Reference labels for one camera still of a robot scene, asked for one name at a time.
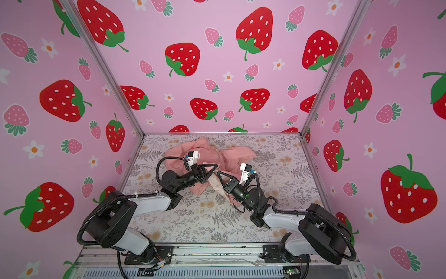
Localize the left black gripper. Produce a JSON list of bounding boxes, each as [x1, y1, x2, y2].
[[174, 165, 215, 195]]

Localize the pink hooded jacket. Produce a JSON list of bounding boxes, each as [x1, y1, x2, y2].
[[164, 136, 257, 196]]

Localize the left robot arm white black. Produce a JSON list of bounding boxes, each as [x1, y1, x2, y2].
[[77, 163, 218, 263]]

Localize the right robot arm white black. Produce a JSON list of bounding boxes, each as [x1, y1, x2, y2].
[[217, 171, 357, 265]]

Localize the floral table mat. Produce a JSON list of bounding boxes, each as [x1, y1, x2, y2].
[[122, 134, 326, 243]]

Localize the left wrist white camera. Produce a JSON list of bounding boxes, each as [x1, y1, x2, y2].
[[184, 151, 200, 167]]

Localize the wrist white camera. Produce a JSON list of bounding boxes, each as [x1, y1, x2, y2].
[[240, 163, 256, 185], [184, 151, 200, 167]]

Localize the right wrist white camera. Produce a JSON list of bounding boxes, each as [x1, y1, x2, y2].
[[240, 163, 256, 185]]

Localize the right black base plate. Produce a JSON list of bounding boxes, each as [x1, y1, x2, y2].
[[259, 245, 311, 263]]

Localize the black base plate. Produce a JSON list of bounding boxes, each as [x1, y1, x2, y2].
[[124, 245, 174, 266], [259, 245, 311, 263]]

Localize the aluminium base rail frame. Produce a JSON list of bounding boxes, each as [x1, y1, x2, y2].
[[69, 242, 367, 279]]

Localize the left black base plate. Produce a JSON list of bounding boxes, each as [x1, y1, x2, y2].
[[124, 245, 174, 266]]

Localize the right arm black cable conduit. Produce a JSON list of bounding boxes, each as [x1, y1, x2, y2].
[[232, 173, 358, 279]]

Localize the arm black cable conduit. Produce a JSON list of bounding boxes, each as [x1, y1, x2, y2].
[[232, 173, 358, 279], [76, 156, 189, 279]]

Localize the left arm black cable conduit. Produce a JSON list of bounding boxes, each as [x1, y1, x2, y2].
[[76, 156, 189, 279]]

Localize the left corner aluminium post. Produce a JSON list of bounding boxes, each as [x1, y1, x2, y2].
[[60, 0, 145, 138]]

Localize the corner aluminium post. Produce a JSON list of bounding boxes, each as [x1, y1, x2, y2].
[[300, 0, 371, 138], [60, 0, 145, 138]]

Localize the right corner aluminium post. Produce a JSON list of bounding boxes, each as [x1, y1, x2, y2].
[[300, 0, 371, 138]]

